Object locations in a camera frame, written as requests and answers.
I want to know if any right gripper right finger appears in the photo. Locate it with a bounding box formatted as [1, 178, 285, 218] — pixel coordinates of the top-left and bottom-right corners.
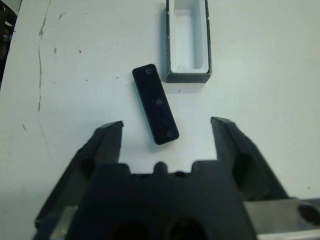
[210, 116, 293, 203]

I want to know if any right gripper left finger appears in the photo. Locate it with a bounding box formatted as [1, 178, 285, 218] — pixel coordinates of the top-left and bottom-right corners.
[34, 120, 125, 232]

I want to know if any black phone-like camera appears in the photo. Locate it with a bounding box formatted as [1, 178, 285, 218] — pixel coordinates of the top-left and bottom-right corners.
[131, 63, 180, 146]

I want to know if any black box with white insert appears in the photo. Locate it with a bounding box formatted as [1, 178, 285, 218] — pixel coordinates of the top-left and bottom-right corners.
[163, 0, 213, 84]

